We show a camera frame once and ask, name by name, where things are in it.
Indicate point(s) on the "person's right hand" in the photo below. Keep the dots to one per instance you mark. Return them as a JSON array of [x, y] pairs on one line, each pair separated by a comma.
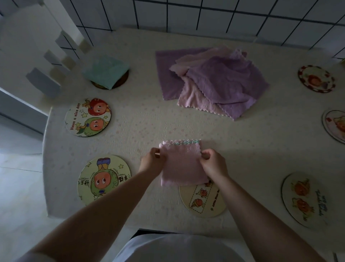
[[215, 167]]

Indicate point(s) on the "person's left hand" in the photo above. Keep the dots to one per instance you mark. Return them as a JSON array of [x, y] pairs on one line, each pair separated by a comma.
[[151, 164]]

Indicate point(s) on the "person's left fingers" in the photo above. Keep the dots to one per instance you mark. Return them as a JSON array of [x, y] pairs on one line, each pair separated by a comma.
[[156, 153]]

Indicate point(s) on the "person's right fingers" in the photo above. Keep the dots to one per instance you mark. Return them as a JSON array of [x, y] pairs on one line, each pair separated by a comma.
[[207, 155]]

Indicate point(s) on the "pink microfibre cloth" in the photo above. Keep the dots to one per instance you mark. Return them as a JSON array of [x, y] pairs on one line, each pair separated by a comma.
[[182, 164]]

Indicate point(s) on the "person's right forearm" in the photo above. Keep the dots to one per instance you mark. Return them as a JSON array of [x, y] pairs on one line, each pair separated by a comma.
[[256, 218]]

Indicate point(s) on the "person's left forearm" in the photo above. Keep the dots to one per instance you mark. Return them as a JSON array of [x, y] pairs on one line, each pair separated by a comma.
[[107, 210]]

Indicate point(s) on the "cream coaster with boxed characters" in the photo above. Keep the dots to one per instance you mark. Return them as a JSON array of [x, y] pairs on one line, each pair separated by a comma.
[[200, 201]]

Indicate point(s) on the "crumpled light pink cloth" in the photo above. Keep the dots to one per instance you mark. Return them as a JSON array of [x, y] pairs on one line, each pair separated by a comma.
[[192, 98]]

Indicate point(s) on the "coaster with big green character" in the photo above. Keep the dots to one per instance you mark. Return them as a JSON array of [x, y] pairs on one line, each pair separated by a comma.
[[101, 179]]

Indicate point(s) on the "cream floral tablecloth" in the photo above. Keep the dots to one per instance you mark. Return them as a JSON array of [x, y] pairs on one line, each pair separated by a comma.
[[269, 140]]

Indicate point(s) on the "flat purple microfibre cloth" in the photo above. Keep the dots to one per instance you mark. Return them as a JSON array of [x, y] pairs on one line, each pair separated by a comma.
[[166, 77]]

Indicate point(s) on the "coaster with red green characters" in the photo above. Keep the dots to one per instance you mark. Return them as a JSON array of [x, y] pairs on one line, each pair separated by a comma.
[[88, 117]]

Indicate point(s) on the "crumpled purple microfibre cloth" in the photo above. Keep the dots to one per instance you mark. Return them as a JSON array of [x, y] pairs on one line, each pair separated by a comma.
[[225, 78]]

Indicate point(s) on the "brown round coaster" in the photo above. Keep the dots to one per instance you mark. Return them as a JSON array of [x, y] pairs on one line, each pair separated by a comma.
[[121, 80]]

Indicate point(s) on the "person's white shirt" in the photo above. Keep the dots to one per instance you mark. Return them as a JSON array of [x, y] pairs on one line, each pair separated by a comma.
[[178, 248]]

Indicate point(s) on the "folded green microfibre cloth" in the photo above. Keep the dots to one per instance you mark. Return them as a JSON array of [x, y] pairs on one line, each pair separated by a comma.
[[106, 70]]

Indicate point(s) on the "coaster with two orange characters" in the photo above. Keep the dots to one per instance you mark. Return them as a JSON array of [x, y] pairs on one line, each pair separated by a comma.
[[305, 201]]

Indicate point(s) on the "white coaster with red edge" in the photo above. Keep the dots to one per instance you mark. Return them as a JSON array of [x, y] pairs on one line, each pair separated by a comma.
[[335, 125]]

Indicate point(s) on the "coaster with red checkered rim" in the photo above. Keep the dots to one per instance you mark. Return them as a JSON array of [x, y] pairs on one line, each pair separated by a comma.
[[316, 79]]

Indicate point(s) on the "white wooden chair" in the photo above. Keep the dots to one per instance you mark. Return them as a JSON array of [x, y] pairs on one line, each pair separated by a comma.
[[32, 48]]

